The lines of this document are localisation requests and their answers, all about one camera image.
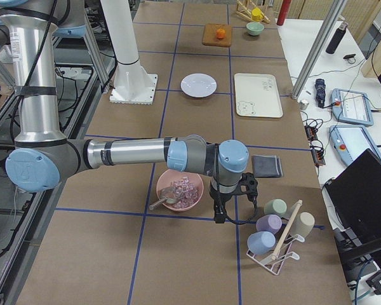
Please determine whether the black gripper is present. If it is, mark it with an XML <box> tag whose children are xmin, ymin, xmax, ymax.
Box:
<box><xmin>210</xmin><ymin>172</ymin><xmax>258</xmax><ymax>216</ymax></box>

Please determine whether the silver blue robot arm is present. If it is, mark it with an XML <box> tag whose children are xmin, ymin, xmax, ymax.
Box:
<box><xmin>0</xmin><ymin>1</ymin><xmax>258</xmax><ymax>223</ymax></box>

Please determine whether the white bear tray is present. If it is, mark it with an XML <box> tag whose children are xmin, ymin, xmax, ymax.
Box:
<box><xmin>234</xmin><ymin>73</ymin><xmax>283</xmax><ymax>118</ymax></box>

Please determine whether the brown wooden tray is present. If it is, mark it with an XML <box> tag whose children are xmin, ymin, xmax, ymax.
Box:
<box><xmin>202</xmin><ymin>24</ymin><xmax>232</xmax><ymax>48</ymax></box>

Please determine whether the grey folded cloth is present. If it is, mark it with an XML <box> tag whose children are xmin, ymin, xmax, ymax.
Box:
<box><xmin>251</xmin><ymin>155</ymin><xmax>283</xmax><ymax>178</ymax></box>

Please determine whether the green cup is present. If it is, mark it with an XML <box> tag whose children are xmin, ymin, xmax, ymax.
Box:
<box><xmin>264</xmin><ymin>198</ymin><xmax>287</xmax><ymax>217</ymax></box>

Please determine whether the purple cup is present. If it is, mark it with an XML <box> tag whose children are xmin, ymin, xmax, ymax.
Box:
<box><xmin>256</xmin><ymin>214</ymin><xmax>282</xmax><ymax>234</ymax></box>

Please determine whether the blue cup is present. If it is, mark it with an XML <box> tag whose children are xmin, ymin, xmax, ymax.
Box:
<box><xmin>247</xmin><ymin>231</ymin><xmax>276</xmax><ymax>255</ymax></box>

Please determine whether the pink bowl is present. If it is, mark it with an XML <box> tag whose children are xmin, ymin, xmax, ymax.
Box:
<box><xmin>156</xmin><ymin>170</ymin><xmax>204</xmax><ymax>212</ymax></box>

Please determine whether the clear ice cubes pile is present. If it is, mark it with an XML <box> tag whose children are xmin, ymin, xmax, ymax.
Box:
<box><xmin>169</xmin><ymin>176</ymin><xmax>201</xmax><ymax>210</ymax></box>

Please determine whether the beige cup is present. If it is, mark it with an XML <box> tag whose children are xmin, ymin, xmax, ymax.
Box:
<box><xmin>293</xmin><ymin>212</ymin><xmax>315</xmax><ymax>238</ymax></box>

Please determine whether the orange black terminal board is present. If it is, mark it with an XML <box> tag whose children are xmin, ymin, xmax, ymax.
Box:
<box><xmin>304</xmin><ymin>125</ymin><xmax>326</xmax><ymax>168</ymax></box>

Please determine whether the metal scoop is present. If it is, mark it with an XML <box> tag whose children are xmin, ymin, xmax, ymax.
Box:
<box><xmin>149</xmin><ymin>186</ymin><xmax>182</xmax><ymax>210</ymax></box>

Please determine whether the small metal cup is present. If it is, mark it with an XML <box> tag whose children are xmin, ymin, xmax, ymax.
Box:
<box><xmin>299</xmin><ymin>99</ymin><xmax>309</xmax><ymax>111</ymax></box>

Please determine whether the lower teach pendant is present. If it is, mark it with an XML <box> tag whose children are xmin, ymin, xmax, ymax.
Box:
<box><xmin>329</xmin><ymin>125</ymin><xmax>381</xmax><ymax>166</ymax></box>

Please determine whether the teach pendant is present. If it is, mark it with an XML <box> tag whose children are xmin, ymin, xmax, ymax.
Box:
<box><xmin>331</xmin><ymin>88</ymin><xmax>374</xmax><ymax>126</ymax></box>
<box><xmin>329</xmin><ymin>125</ymin><xmax>381</xmax><ymax>166</ymax></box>

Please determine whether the white round plate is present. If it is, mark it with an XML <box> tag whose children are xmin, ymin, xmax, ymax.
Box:
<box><xmin>180</xmin><ymin>73</ymin><xmax>217</xmax><ymax>98</ymax></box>

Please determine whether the black laptop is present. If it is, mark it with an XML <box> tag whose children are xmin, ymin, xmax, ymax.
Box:
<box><xmin>326</xmin><ymin>149</ymin><xmax>381</xmax><ymax>269</ymax></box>

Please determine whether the folded dark blue umbrella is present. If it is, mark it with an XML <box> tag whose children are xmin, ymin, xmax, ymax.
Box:
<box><xmin>315</xmin><ymin>78</ymin><xmax>326</xmax><ymax>108</ymax></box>

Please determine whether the upper teach pendant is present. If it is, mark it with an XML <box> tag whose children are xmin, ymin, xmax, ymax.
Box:
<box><xmin>331</xmin><ymin>88</ymin><xmax>374</xmax><ymax>126</ymax></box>

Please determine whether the orange fruit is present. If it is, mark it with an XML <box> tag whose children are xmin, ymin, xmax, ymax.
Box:
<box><xmin>215</xmin><ymin>28</ymin><xmax>226</xmax><ymax>40</ymax></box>

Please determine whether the green ceramic bowl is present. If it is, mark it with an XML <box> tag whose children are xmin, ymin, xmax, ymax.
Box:
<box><xmin>246</xmin><ymin>22</ymin><xmax>265</xmax><ymax>36</ymax></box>

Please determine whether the black power adapter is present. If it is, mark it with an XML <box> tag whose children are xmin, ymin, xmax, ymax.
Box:
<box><xmin>366</xmin><ymin>270</ymin><xmax>381</xmax><ymax>295</ymax></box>

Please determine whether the black water bottle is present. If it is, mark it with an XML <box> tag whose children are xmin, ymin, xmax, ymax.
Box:
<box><xmin>325</xmin><ymin>22</ymin><xmax>348</xmax><ymax>54</ymax></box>

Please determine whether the yellow mug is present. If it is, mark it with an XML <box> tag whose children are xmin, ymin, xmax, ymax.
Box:
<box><xmin>251</xmin><ymin>8</ymin><xmax>265</xmax><ymax>22</ymax></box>

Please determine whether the wooden mug rack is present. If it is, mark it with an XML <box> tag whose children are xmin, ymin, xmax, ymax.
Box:
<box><xmin>236</xmin><ymin>0</ymin><xmax>271</xmax><ymax>24</ymax></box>

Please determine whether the red cylinder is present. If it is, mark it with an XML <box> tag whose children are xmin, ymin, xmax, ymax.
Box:
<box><xmin>276</xmin><ymin>0</ymin><xmax>291</xmax><ymax>26</ymax></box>

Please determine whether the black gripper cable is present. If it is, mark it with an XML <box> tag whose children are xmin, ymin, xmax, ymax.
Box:
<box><xmin>213</xmin><ymin>180</ymin><xmax>260</xmax><ymax>226</ymax></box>

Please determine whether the wooden rack handle rod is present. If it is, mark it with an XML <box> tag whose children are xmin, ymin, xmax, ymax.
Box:
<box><xmin>271</xmin><ymin>200</ymin><xmax>302</xmax><ymax>261</ymax></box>

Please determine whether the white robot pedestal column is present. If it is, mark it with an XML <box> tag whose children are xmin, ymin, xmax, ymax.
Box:
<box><xmin>101</xmin><ymin>0</ymin><xmax>158</xmax><ymax>105</ymax></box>

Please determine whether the aluminium frame post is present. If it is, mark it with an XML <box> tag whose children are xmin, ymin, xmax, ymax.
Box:
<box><xmin>291</xmin><ymin>0</ymin><xmax>347</xmax><ymax>100</ymax></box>

